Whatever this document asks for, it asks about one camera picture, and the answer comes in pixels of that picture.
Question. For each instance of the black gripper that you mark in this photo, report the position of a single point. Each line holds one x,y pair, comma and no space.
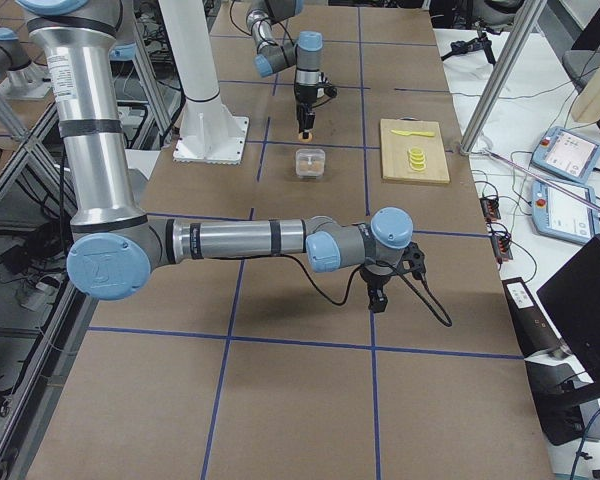
371,276
303,95

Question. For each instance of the brown egg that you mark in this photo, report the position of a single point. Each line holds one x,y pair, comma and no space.
305,137

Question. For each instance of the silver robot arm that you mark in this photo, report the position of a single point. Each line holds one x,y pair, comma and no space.
304,54
116,245

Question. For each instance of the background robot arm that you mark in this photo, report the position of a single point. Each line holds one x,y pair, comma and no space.
20,77

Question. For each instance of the clear plastic egg box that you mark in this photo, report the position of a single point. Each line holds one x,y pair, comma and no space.
310,163

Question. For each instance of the wooden cutting board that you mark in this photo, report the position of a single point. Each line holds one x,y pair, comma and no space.
395,157

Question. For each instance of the yellow plastic knife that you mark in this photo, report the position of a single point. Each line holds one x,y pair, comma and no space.
406,133

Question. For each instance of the orange relay board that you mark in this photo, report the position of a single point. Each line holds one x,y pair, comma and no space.
501,245
490,208

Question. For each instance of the black tripod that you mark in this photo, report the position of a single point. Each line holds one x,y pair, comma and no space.
480,43

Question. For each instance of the near teach pendant tablet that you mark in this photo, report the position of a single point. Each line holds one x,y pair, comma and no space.
560,216

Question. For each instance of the teach pendant tablet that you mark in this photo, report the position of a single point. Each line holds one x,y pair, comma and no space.
560,216
566,154

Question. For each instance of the black laptop monitor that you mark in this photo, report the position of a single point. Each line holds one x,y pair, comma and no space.
571,298

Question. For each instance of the far teach pendant tablet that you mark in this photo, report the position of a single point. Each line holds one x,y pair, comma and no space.
566,154

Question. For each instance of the white pedestal column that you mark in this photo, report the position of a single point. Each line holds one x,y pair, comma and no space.
208,131

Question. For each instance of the aluminium frame post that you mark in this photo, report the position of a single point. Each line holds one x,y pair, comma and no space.
522,28

